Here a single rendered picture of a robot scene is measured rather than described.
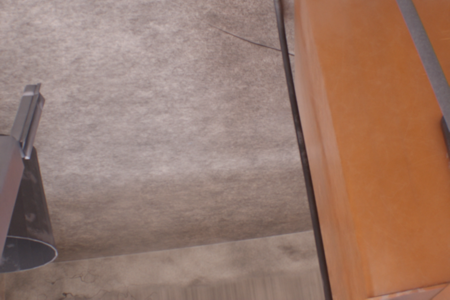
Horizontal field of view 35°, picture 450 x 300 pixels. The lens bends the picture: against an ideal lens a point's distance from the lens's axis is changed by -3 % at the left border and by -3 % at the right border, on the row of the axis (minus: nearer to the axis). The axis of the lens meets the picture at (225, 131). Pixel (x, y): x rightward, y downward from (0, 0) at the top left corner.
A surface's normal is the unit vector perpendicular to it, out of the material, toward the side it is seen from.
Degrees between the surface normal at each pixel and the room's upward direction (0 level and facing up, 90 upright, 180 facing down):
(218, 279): 90
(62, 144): 0
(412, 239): 90
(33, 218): 99
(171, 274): 90
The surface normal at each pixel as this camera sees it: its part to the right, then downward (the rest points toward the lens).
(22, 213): 0.63, -0.52
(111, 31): 0.13, 0.90
